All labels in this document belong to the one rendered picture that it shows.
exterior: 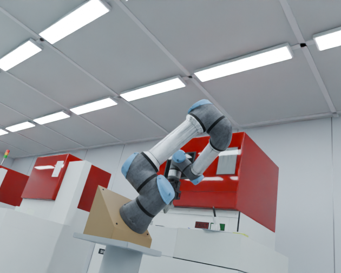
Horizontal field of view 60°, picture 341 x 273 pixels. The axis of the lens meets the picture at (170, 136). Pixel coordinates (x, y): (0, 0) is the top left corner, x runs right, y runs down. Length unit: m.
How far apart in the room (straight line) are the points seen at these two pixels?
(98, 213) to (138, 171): 0.24
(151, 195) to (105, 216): 0.20
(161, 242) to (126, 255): 0.39
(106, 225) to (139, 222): 0.14
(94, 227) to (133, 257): 0.20
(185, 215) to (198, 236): 0.87
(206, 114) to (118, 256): 0.72
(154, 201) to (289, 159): 2.76
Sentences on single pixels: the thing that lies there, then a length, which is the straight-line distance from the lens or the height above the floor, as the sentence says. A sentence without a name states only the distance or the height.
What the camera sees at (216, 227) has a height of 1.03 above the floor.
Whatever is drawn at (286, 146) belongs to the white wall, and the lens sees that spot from 3.92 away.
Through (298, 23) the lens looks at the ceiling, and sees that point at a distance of 2.75.
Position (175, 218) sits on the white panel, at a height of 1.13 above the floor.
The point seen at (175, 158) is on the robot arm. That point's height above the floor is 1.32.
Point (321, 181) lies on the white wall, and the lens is 3.64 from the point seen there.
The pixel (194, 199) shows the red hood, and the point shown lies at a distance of 2.29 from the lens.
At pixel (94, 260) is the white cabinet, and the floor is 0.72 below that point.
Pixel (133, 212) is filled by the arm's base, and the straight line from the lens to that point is 1.29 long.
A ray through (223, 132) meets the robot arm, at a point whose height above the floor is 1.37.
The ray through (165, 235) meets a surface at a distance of 1.62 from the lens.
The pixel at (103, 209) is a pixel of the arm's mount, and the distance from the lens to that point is 1.29.
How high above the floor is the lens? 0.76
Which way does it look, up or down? 24 degrees up
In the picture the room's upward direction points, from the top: 13 degrees clockwise
